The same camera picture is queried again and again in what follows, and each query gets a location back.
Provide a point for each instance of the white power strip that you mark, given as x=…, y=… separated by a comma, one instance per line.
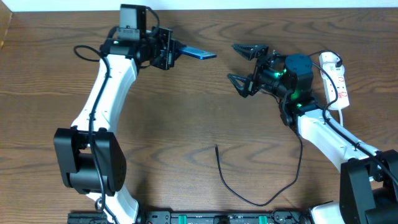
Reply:
x=343, y=100

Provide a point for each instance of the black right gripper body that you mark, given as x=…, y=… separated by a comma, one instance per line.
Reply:
x=257, y=72

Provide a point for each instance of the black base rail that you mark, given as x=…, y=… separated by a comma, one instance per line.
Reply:
x=164, y=217

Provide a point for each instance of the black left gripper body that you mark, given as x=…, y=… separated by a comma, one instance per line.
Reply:
x=166, y=48

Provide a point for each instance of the white charger adapter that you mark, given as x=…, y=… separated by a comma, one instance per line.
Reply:
x=332, y=70

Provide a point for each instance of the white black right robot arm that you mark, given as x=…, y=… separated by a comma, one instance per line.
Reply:
x=308, y=92

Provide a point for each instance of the blue Galaxy smartphone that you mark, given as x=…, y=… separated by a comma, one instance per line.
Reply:
x=197, y=53

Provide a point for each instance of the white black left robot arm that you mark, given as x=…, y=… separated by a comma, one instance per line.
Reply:
x=89, y=156

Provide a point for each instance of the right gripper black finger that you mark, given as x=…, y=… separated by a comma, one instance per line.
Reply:
x=243, y=85
x=250, y=52

